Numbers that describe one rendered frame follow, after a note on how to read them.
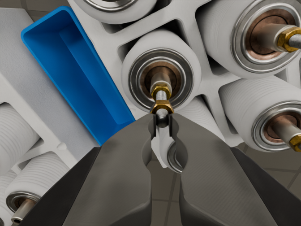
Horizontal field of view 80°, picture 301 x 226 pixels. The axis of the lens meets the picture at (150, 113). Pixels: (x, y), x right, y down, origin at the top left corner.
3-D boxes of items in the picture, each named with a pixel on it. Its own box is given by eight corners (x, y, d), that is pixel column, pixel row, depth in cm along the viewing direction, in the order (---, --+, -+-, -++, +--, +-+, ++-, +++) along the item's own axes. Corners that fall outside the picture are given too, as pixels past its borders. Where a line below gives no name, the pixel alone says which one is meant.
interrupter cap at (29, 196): (-2, 196, 32) (-5, 199, 32) (30, 184, 30) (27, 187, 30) (29, 219, 35) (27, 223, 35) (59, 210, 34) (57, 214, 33)
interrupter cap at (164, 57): (135, 113, 23) (135, 115, 23) (121, 53, 20) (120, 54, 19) (195, 105, 22) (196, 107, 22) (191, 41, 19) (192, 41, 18)
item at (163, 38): (140, 79, 40) (129, 122, 24) (131, 32, 35) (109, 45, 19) (185, 72, 38) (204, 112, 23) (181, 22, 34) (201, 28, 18)
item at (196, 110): (153, 113, 43) (151, 169, 27) (166, 76, 39) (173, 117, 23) (191, 123, 44) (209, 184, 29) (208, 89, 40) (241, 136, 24)
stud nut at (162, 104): (163, 123, 15) (164, 128, 15) (146, 113, 15) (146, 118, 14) (177, 105, 15) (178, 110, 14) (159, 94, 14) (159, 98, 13)
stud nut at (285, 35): (305, 36, 15) (312, 37, 15) (288, 54, 16) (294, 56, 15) (288, 23, 15) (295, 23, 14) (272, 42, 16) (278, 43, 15)
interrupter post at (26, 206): (20, 201, 33) (6, 219, 30) (30, 197, 32) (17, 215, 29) (29, 208, 34) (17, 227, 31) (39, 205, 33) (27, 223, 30)
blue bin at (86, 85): (51, 28, 42) (15, 33, 31) (91, 5, 39) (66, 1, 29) (116, 128, 54) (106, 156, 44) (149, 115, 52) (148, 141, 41)
